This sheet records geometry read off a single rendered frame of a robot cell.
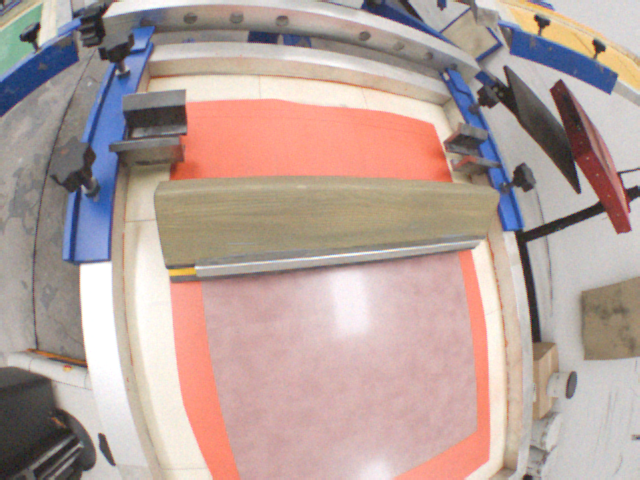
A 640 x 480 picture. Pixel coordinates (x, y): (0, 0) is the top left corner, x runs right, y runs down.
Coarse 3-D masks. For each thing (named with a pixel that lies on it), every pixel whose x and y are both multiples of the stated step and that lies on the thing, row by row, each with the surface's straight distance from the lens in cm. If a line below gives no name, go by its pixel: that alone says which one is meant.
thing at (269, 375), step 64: (192, 128) 36; (256, 128) 36; (320, 128) 38; (192, 320) 29; (256, 320) 29; (320, 320) 30; (192, 384) 30; (256, 384) 29; (320, 384) 31; (256, 448) 32; (320, 448) 34
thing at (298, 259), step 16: (432, 240) 34; (448, 240) 36; (464, 240) 38; (480, 240) 40; (240, 256) 25; (256, 256) 25; (272, 256) 25; (288, 256) 25; (304, 256) 26; (320, 256) 26; (336, 256) 26; (352, 256) 27; (368, 256) 28; (384, 256) 29; (400, 256) 31; (208, 272) 25; (224, 272) 25; (240, 272) 25
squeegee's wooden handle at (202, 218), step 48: (192, 192) 23; (240, 192) 23; (288, 192) 23; (336, 192) 25; (384, 192) 27; (432, 192) 31; (480, 192) 38; (192, 240) 24; (240, 240) 25; (288, 240) 25; (336, 240) 27; (384, 240) 30
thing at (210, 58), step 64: (192, 64) 42; (256, 64) 42; (320, 64) 43; (384, 64) 50; (512, 256) 48; (512, 320) 49; (128, 384) 29; (512, 384) 52; (128, 448) 30; (512, 448) 59
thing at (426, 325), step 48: (336, 144) 38; (384, 144) 42; (432, 144) 49; (384, 288) 34; (432, 288) 38; (384, 336) 33; (432, 336) 38; (480, 336) 45; (384, 384) 34; (432, 384) 39; (480, 384) 46; (384, 432) 36; (432, 432) 42; (480, 432) 50
